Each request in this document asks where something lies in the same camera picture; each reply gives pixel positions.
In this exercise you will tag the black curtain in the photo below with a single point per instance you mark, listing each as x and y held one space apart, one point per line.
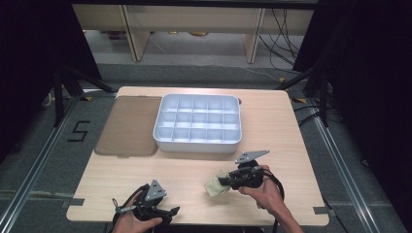
29 64
372 81

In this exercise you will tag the white compartment storage box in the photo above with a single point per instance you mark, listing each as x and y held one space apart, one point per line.
197 147

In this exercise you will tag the pale green ankle sock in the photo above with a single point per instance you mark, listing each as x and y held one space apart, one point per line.
213 188

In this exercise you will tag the brown translucent box lid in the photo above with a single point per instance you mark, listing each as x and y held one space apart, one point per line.
129 126

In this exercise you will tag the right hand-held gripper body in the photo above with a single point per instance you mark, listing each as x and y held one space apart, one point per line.
247 178

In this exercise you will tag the light wooden desk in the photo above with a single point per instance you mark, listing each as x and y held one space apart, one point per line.
194 19

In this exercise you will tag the aluminium floor rail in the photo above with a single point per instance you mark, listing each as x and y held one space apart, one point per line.
35 165
340 161

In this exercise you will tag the black metal stand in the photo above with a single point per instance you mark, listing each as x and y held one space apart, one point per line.
64 87
319 87

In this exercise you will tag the person's left hand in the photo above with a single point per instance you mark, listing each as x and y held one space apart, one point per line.
132 225

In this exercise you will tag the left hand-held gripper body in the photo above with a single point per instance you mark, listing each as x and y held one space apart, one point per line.
150 202

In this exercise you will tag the person's right hand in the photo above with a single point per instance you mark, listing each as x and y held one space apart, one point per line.
267 197

